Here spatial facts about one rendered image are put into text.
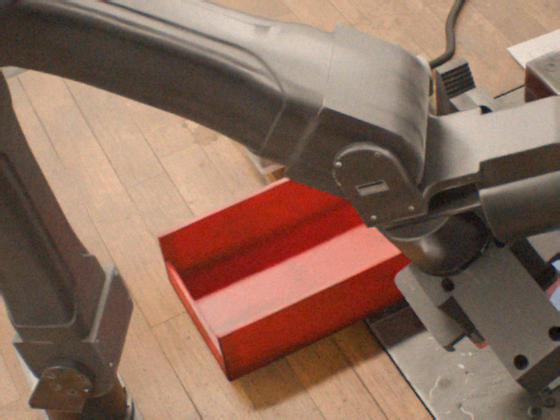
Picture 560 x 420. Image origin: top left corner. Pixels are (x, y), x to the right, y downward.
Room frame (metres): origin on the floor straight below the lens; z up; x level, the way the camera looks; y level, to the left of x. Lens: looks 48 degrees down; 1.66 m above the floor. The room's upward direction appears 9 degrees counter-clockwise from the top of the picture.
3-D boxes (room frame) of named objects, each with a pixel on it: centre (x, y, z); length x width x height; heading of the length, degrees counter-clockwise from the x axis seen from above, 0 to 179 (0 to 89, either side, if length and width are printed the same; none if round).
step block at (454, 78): (0.73, -0.18, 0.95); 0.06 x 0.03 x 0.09; 20
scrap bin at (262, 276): (0.63, -0.04, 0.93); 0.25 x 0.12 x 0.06; 110
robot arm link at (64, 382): (0.51, 0.16, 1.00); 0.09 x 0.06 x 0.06; 165
